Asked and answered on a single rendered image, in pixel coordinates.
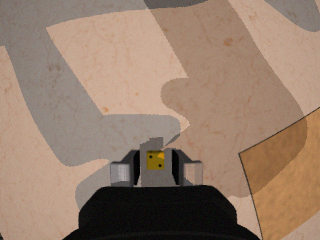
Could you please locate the yellow die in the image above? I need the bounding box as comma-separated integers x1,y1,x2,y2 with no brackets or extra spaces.
146,150,164,170

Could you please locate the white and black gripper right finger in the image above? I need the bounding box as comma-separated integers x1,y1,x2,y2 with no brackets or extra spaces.
172,149,203,186

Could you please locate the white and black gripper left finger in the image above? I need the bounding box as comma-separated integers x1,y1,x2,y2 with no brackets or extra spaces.
110,150,140,187

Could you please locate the orange square mat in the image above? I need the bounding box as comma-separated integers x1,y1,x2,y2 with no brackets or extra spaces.
238,107,320,240

